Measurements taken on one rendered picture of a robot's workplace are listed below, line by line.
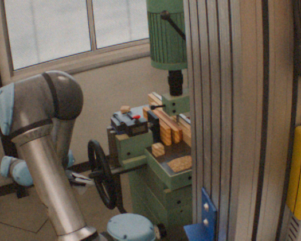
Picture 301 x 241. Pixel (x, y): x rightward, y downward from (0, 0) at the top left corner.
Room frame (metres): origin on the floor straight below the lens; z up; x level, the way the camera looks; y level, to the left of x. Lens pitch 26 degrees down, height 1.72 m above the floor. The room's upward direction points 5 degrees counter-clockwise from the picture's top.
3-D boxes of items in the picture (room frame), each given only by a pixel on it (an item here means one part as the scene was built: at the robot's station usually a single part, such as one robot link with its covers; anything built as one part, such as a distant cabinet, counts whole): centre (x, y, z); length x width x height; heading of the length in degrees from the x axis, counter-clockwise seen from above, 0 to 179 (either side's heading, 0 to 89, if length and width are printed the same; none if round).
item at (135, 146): (1.50, 0.08, 0.92); 0.15 x 0.13 x 0.09; 21
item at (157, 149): (1.39, -0.02, 0.92); 0.03 x 0.03 x 0.03; 23
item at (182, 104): (1.54, -0.13, 1.03); 0.14 x 0.07 x 0.09; 111
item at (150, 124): (1.52, 0.02, 0.95); 0.09 x 0.07 x 0.09; 21
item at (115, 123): (1.49, 0.08, 0.99); 0.13 x 0.11 x 0.06; 21
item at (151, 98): (1.57, -0.12, 0.93); 0.60 x 0.02 x 0.05; 21
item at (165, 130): (1.56, -0.02, 0.94); 0.23 x 0.02 x 0.07; 21
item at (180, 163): (1.30, -0.10, 0.91); 0.10 x 0.07 x 0.02; 111
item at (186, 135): (1.49, -0.12, 0.92); 0.60 x 0.02 x 0.04; 21
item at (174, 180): (1.53, 0.00, 0.87); 0.61 x 0.30 x 0.06; 21
